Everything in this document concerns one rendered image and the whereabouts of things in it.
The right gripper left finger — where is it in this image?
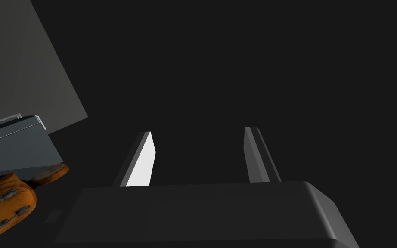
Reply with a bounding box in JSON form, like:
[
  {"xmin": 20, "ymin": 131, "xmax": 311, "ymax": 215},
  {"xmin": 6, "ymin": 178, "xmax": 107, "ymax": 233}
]
[{"xmin": 113, "ymin": 130, "xmax": 157, "ymax": 188}]

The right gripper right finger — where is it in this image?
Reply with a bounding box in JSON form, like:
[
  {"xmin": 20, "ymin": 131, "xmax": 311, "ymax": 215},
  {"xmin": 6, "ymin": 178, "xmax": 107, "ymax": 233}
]
[{"xmin": 243, "ymin": 126, "xmax": 282, "ymax": 183}]

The dark grey cabinet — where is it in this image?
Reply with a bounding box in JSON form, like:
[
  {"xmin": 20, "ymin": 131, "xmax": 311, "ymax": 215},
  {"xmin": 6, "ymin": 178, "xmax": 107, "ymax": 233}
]
[{"xmin": 0, "ymin": 113, "xmax": 64, "ymax": 185}]

